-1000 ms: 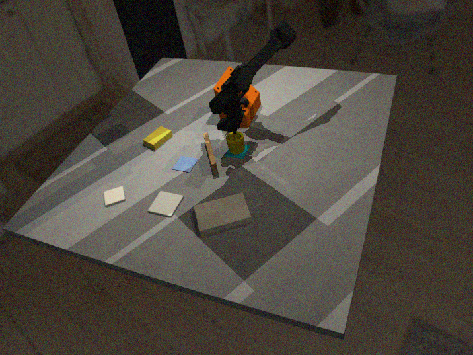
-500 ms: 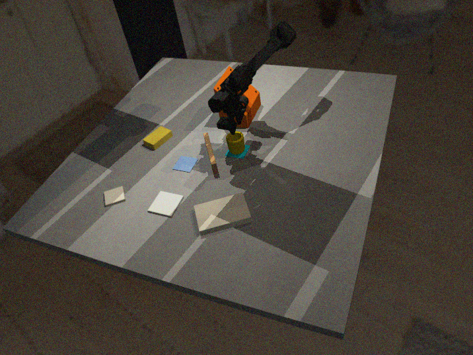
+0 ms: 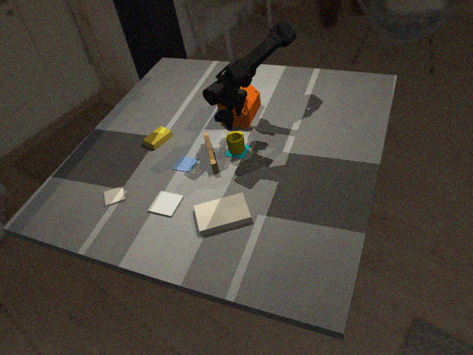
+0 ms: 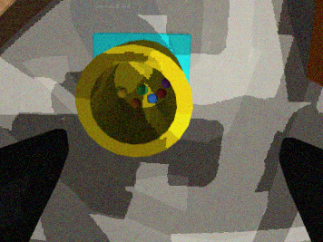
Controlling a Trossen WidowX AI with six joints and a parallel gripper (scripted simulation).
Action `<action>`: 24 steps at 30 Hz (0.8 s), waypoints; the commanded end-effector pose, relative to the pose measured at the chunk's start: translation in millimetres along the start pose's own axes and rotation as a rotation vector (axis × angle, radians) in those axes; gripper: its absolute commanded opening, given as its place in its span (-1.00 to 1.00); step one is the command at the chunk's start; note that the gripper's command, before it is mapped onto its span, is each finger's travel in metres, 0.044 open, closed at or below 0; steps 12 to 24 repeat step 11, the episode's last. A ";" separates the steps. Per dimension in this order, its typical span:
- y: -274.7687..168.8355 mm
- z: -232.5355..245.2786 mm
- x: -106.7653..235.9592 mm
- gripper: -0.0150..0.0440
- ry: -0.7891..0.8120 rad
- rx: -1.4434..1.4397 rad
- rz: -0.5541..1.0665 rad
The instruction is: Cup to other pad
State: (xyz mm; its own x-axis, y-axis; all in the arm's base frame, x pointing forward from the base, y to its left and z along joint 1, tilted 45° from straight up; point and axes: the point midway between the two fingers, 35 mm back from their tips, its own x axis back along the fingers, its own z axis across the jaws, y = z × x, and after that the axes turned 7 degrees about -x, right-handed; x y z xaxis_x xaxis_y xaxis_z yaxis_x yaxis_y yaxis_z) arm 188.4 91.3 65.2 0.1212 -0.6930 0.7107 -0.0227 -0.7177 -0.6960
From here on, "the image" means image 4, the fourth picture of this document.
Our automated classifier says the blue marble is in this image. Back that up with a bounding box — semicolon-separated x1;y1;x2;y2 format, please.
148;93;158;104

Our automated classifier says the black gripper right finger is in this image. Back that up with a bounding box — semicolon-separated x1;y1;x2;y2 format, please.
278;137;323;242

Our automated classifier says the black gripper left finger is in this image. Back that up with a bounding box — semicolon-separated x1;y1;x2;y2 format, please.
0;130;69;242

